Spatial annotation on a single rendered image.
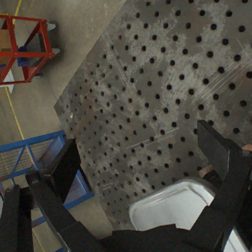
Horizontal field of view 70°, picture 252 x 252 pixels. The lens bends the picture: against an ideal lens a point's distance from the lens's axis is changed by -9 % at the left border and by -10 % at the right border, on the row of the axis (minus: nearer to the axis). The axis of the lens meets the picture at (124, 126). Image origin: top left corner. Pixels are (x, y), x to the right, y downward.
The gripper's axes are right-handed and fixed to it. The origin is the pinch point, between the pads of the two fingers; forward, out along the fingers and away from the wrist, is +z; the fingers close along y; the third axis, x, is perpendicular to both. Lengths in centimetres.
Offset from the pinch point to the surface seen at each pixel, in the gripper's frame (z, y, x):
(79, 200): 132, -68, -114
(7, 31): 168, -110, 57
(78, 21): 188, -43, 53
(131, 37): 51, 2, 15
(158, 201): 5.8, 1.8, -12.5
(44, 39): 187, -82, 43
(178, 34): 39.6, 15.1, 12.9
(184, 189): 3.7, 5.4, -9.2
